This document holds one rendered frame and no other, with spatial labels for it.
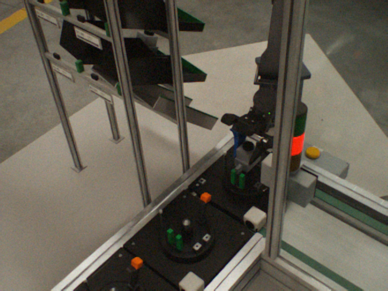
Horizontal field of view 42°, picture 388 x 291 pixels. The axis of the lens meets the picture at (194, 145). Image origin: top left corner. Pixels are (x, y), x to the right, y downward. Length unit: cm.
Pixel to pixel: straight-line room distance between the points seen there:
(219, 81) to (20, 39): 246
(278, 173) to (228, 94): 89
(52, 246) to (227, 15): 292
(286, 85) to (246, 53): 122
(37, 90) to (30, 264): 220
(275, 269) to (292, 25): 69
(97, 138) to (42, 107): 166
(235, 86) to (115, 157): 55
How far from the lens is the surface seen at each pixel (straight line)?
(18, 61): 393
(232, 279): 127
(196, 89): 194
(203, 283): 124
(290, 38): 87
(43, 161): 177
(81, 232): 153
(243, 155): 135
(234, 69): 204
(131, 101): 121
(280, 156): 103
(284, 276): 133
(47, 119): 332
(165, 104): 138
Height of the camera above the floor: 205
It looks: 44 degrees down
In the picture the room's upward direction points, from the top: 4 degrees counter-clockwise
